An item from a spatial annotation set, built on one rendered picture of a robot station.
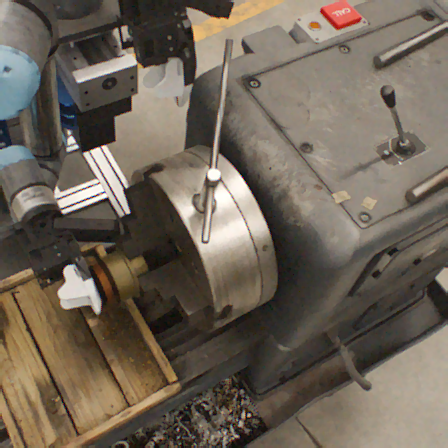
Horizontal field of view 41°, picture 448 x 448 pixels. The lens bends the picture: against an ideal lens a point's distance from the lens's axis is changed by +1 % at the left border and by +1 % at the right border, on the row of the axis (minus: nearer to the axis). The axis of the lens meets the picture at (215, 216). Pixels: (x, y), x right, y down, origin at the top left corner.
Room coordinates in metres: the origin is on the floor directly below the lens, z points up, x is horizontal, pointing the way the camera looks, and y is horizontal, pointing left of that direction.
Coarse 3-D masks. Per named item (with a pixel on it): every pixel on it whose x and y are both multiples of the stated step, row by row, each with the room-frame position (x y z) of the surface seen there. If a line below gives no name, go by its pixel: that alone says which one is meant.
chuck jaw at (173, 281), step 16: (160, 272) 0.44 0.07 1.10; (176, 272) 0.45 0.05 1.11; (144, 288) 0.41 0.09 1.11; (160, 288) 0.41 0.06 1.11; (176, 288) 0.42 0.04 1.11; (192, 288) 0.42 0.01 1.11; (160, 304) 0.40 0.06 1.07; (176, 304) 0.40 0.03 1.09; (192, 304) 0.39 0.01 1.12; (208, 304) 0.40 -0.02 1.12; (192, 320) 0.38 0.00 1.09
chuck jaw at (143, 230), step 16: (144, 176) 0.57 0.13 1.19; (128, 192) 0.53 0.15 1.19; (144, 192) 0.54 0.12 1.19; (144, 208) 0.52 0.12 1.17; (128, 224) 0.49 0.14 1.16; (144, 224) 0.50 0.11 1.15; (160, 224) 0.51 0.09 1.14; (128, 240) 0.47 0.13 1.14; (144, 240) 0.48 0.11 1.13; (160, 240) 0.50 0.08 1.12; (128, 256) 0.45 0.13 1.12
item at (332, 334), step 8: (328, 336) 0.52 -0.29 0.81; (336, 336) 0.52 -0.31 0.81; (336, 344) 0.51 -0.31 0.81; (344, 344) 0.51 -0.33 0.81; (344, 352) 0.50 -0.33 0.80; (344, 360) 0.49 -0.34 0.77; (352, 368) 0.49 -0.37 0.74; (352, 376) 0.48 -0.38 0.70; (360, 376) 0.49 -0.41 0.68; (360, 384) 0.49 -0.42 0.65; (368, 384) 0.50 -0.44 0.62
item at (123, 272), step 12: (120, 252) 0.46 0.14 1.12; (96, 264) 0.43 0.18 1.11; (108, 264) 0.43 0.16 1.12; (120, 264) 0.44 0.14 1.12; (132, 264) 0.45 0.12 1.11; (144, 264) 0.45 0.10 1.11; (96, 276) 0.41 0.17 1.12; (108, 276) 0.41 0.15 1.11; (120, 276) 0.42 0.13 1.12; (132, 276) 0.42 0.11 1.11; (96, 288) 0.41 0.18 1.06; (108, 288) 0.39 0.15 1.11; (120, 288) 0.40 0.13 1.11; (132, 288) 0.41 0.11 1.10; (108, 300) 0.38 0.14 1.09; (120, 300) 0.39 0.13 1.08
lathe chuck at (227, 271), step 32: (160, 160) 0.62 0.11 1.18; (192, 160) 0.60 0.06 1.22; (160, 192) 0.53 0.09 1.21; (192, 192) 0.53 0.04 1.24; (224, 192) 0.54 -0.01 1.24; (192, 224) 0.47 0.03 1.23; (224, 224) 0.49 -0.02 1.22; (192, 256) 0.45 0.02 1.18; (224, 256) 0.45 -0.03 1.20; (256, 256) 0.47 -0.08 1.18; (224, 288) 0.41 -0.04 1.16; (256, 288) 0.44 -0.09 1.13; (224, 320) 0.39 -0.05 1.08
